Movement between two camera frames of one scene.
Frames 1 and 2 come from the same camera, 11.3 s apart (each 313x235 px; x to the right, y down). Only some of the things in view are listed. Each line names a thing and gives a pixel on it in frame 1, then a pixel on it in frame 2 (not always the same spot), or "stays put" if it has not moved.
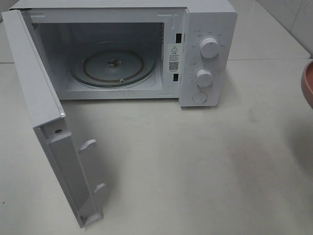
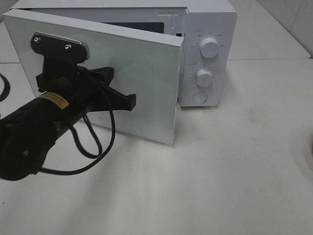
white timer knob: x=204 y=78 stays put
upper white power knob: x=209 y=47 stays put
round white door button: x=200 y=97 stays put
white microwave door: x=49 y=120 to x=148 y=66
